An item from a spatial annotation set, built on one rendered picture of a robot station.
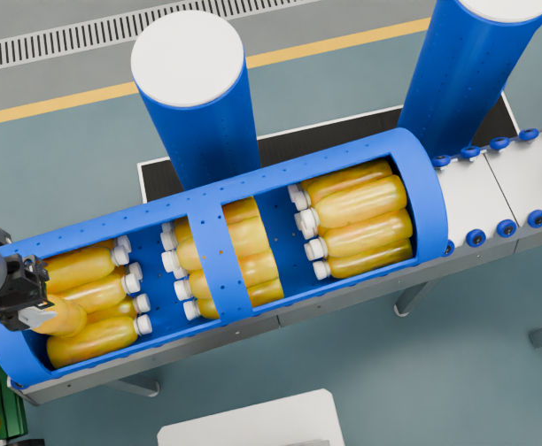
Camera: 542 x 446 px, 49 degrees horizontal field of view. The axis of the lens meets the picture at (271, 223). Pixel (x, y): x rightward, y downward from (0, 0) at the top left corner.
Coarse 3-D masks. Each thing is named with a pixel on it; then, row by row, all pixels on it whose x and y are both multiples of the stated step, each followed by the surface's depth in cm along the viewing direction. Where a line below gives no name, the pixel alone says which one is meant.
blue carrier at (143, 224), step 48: (384, 144) 116; (192, 192) 117; (240, 192) 113; (288, 192) 134; (432, 192) 111; (48, 240) 113; (96, 240) 110; (144, 240) 132; (288, 240) 136; (432, 240) 114; (144, 288) 134; (240, 288) 110; (288, 288) 129; (336, 288) 119; (0, 336) 106; (48, 336) 131; (144, 336) 126
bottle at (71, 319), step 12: (60, 300) 106; (60, 312) 105; (72, 312) 110; (84, 312) 117; (48, 324) 103; (60, 324) 106; (72, 324) 111; (84, 324) 117; (60, 336) 115; (72, 336) 117
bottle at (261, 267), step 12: (264, 252) 117; (240, 264) 116; (252, 264) 116; (264, 264) 116; (192, 276) 117; (204, 276) 116; (252, 276) 116; (264, 276) 117; (276, 276) 118; (192, 288) 117; (204, 288) 116
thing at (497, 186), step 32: (480, 160) 145; (512, 160) 144; (448, 192) 142; (480, 192) 142; (512, 192) 142; (448, 224) 140; (480, 224) 139; (480, 256) 142; (384, 288) 141; (288, 320) 140; (160, 352) 136; (192, 352) 140; (64, 384) 135; (96, 384) 139
